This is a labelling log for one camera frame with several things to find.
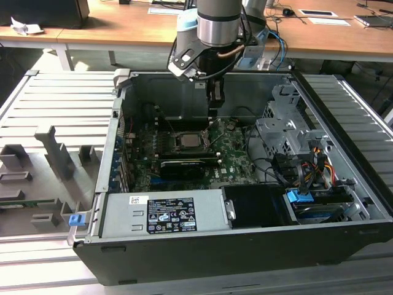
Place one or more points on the silver CPU with green edge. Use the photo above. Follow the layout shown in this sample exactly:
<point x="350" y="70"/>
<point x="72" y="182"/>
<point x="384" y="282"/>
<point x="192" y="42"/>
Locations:
<point x="190" y="140"/>

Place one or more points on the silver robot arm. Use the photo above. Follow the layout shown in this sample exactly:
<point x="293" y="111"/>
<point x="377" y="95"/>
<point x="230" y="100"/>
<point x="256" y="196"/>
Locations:
<point x="218" y="18"/>

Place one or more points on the CPU socket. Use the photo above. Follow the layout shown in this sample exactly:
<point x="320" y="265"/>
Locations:
<point x="177" y="143"/>

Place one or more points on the black RAM slot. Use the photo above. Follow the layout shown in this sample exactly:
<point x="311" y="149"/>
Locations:
<point x="196" y="153"/>
<point x="212" y="159"/>

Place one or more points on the blue expansion slot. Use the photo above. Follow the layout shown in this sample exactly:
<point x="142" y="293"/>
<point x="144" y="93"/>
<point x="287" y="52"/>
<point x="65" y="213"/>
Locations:
<point x="155" y="181"/>

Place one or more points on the round silver coin battery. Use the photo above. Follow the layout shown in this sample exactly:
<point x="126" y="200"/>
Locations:
<point x="230" y="125"/>

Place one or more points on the silver metal disk bay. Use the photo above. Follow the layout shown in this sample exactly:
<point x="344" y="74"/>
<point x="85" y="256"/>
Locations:
<point x="270" y="125"/>

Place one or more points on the black computer mouse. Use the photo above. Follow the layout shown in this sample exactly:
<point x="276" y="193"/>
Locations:
<point x="287" y="12"/>

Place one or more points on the grey case latch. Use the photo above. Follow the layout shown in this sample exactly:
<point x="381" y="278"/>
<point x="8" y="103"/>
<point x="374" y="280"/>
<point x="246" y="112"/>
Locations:
<point x="121" y="78"/>

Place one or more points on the long wooden desk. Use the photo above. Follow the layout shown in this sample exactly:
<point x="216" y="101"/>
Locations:
<point x="122" y="27"/>

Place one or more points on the green motherboard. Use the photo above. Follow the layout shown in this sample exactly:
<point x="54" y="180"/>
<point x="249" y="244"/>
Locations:
<point x="233" y="166"/>

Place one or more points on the black graphics card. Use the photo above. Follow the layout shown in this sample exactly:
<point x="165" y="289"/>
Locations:
<point x="181" y="170"/>

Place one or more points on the white paper sheet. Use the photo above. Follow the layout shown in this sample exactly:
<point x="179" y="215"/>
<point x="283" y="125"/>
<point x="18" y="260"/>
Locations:
<point x="328" y="21"/>

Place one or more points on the black power connector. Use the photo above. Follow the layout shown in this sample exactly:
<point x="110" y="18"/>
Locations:
<point x="284" y="166"/>

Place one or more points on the grey notebook device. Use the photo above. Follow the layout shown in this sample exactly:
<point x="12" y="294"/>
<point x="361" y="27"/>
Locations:
<point x="374" y="21"/>

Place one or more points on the black box on desk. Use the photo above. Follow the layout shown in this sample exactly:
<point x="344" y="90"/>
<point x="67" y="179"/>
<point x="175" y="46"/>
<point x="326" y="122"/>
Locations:
<point x="46" y="12"/>

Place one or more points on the grey power supply box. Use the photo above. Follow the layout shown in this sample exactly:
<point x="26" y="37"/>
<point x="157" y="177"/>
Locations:
<point x="119" y="215"/>

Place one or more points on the crumpled white paper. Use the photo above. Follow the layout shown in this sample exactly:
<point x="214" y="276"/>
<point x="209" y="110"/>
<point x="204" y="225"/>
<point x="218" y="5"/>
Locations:
<point x="23" y="28"/>

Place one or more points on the black grey PC case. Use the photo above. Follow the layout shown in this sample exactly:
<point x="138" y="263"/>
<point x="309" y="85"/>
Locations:
<point x="215" y="261"/>

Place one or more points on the blue plastic clip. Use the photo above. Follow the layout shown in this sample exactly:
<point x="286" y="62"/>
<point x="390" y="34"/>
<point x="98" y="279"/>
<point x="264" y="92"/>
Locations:
<point x="76" y="220"/>

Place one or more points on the grey parts rack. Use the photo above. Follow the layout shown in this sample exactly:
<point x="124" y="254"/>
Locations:
<point x="37" y="190"/>

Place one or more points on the green RAM stick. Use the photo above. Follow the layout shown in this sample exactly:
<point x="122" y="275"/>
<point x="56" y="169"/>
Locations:
<point x="27" y="202"/>

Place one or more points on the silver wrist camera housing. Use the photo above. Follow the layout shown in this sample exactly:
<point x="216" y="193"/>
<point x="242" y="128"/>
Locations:
<point x="182" y="61"/>

